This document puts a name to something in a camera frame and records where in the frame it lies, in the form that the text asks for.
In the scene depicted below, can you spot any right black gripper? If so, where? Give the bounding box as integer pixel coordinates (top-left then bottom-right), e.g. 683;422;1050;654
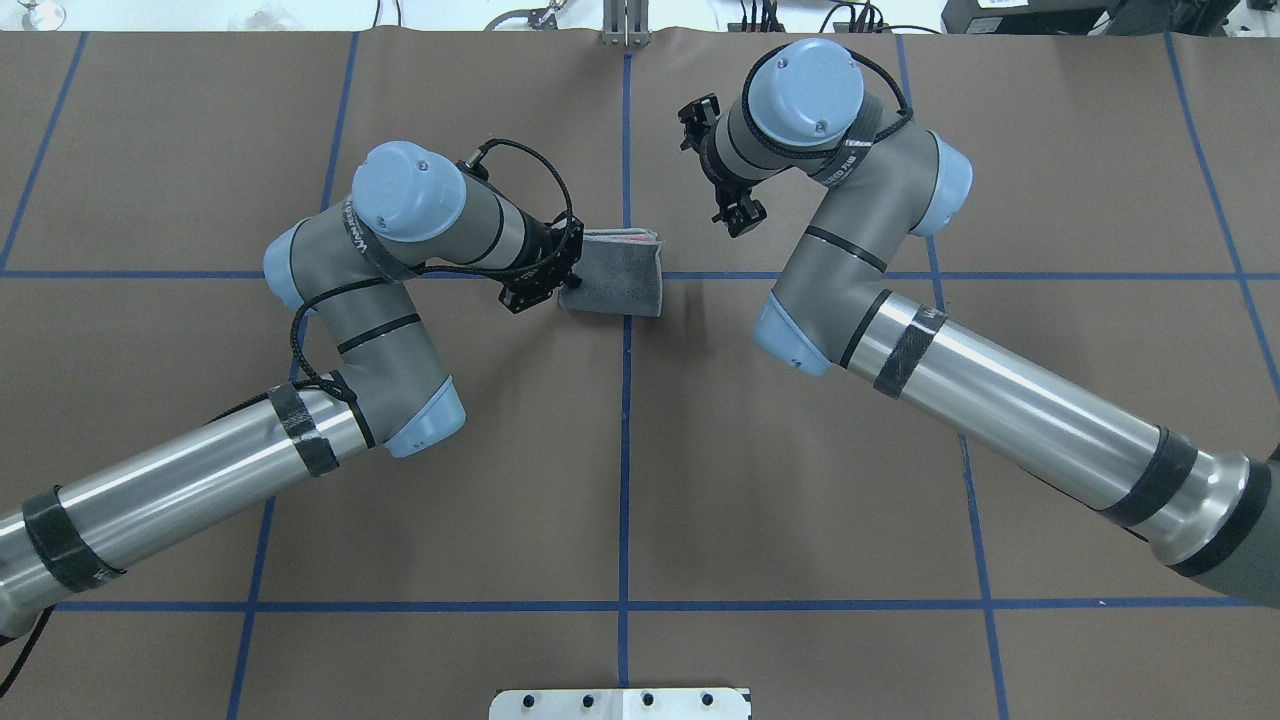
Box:
678;94;767;238

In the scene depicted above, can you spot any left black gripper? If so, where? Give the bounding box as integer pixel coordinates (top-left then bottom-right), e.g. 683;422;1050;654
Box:
498;214;584;314

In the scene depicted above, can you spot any pink and grey towel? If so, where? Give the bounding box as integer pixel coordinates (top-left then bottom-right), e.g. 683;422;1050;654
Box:
558;228;663;318

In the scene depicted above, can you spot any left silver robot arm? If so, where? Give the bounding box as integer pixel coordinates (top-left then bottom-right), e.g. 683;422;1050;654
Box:
3;140;582;642

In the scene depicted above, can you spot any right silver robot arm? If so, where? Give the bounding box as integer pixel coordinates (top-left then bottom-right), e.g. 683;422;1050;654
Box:
677;37;1277;609

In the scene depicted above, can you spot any white mounting plate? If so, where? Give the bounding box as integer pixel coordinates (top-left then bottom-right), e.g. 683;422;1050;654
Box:
488;687;753;719

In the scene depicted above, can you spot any aluminium frame post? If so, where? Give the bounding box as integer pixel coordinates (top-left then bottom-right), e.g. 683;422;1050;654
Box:
600;0;652;49

